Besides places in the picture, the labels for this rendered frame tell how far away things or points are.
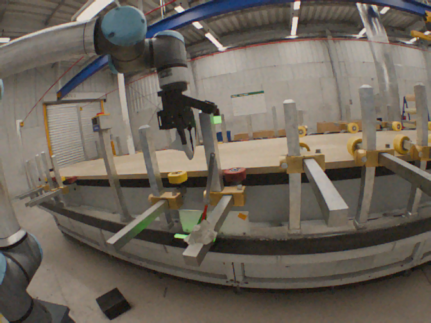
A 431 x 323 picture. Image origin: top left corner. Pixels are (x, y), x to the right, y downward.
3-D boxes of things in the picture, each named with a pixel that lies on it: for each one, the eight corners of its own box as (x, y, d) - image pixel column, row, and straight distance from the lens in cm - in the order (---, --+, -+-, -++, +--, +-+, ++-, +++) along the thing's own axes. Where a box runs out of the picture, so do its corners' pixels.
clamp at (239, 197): (244, 206, 59) (242, 191, 57) (204, 206, 63) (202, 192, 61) (247, 198, 64) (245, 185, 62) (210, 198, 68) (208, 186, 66)
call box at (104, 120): (101, 131, 85) (98, 114, 86) (93, 134, 91) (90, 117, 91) (113, 129, 89) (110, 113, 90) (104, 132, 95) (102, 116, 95)
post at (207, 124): (229, 244, 71) (208, 108, 56) (220, 243, 72) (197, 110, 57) (231, 238, 73) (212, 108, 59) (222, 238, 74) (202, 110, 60)
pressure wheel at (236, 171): (246, 200, 68) (243, 170, 64) (225, 201, 70) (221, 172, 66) (249, 192, 75) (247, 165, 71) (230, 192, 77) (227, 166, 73)
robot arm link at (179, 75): (193, 70, 57) (177, 63, 49) (195, 86, 56) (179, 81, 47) (168, 78, 61) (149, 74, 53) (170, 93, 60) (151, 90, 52)
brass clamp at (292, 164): (325, 172, 55) (325, 154, 54) (279, 175, 54) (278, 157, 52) (321, 165, 61) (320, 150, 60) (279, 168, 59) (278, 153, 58)
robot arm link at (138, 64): (105, 34, 53) (152, 27, 53) (111, 52, 63) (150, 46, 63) (106, 66, 49) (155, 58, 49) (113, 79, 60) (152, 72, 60)
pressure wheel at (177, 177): (194, 196, 79) (188, 170, 76) (176, 202, 77) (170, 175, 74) (186, 191, 86) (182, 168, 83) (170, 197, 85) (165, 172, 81)
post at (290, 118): (297, 246, 69) (294, 99, 53) (288, 246, 68) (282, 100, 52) (297, 240, 71) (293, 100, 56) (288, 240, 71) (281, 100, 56)
